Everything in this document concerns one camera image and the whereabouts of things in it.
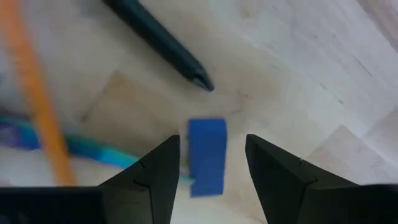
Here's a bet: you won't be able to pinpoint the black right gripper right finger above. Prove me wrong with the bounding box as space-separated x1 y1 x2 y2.
245 134 358 224

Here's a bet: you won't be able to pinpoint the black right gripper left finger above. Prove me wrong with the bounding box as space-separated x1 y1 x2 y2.
99 134 181 224

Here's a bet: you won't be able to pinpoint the purple handled scissors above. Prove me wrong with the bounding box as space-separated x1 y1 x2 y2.
0 116 195 184

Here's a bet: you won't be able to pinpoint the blue rectangular eraser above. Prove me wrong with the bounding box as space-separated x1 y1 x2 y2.
187 118 228 198

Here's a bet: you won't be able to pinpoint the yellow wooden pencil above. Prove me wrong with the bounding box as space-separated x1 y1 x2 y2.
0 0 77 187

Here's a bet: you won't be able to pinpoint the black pen with white print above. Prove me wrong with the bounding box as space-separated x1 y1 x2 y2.
102 0 215 93

